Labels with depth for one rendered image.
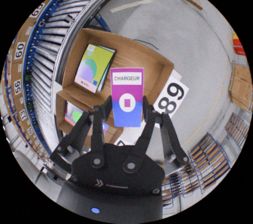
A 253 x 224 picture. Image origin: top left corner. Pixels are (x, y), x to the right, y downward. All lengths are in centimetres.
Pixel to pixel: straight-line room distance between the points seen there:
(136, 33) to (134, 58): 90
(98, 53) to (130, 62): 14
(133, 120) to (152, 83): 20
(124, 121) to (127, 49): 28
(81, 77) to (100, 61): 11
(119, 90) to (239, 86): 329
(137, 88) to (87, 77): 24
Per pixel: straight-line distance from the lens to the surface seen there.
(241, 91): 322
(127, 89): 19
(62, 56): 59
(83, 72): 38
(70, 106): 51
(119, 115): 22
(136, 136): 53
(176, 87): 30
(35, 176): 66
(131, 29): 126
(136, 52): 36
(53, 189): 66
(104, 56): 33
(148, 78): 36
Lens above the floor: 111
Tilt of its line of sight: 70 degrees down
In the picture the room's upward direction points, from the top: 169 degrees counter-clockwise
